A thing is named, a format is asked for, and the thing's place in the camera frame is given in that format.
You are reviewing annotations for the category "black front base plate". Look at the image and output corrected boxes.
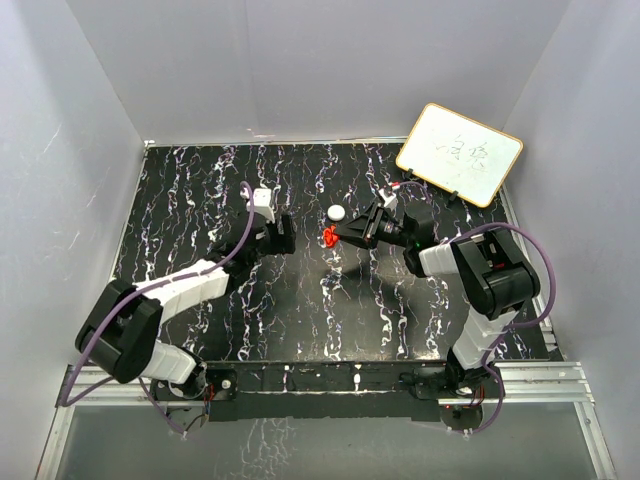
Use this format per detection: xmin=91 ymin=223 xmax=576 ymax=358
xmin=151 ymin=360 xmax=499 ymax=422

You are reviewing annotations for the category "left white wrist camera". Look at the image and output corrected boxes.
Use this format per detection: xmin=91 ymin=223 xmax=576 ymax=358
xmin=246 ymin=188 xmax=276 ymax=223

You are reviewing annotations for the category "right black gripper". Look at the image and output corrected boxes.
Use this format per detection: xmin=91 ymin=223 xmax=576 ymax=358
xmin=334 ymin=202 xmax=413 ymax=249

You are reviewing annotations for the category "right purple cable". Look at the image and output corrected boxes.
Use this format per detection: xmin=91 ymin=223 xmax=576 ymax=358
xmin=394 ymin=180 xmax=557 ymax=434

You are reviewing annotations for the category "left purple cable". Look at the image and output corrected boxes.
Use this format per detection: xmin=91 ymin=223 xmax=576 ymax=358
xmin=58 ymin=180 xmax=256 ymax=436

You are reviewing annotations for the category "red ball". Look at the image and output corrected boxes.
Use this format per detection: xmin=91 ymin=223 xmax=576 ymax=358
xmin=322 ymin=225 xmax=340 ymax=249

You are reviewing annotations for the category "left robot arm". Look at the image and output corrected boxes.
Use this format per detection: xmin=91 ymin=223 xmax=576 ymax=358
xmin=75 ymin=213 xmax=296 ymax=399

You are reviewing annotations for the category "small whiteboard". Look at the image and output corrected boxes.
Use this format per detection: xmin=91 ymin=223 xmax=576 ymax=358
xmin=396 ymin=103 xmax=524 ymax=208

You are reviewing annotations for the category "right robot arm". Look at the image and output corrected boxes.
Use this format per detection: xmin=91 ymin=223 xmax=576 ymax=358
xmin=323 ymin=202 xmax=540 ymax=398

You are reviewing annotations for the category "white earbud charging case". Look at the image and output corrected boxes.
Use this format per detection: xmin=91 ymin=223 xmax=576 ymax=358
xmin=327 ymin=204 xmax=346 ymax=222

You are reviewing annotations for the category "purple cable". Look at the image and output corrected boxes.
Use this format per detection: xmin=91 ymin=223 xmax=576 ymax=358
xmin=394 ymin=180 xmax=557 ymax=434
xmin=58 ymin=180 xmax=256 ymax=436

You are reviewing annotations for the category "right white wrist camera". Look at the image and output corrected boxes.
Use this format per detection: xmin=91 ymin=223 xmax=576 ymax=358
xmin=377 ymin=185 xmax=398 ymax=210

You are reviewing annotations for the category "aluminium frame rail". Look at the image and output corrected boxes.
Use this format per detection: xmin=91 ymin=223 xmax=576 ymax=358
xmin=36 ymin=360 xmax=616 ymax=479

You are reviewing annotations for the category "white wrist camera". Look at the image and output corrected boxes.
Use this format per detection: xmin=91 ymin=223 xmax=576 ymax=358
xmin=377 ymin=185 xmax=398 ymax=210
xmin=246 ymin=188 xmax=276 ymax=223

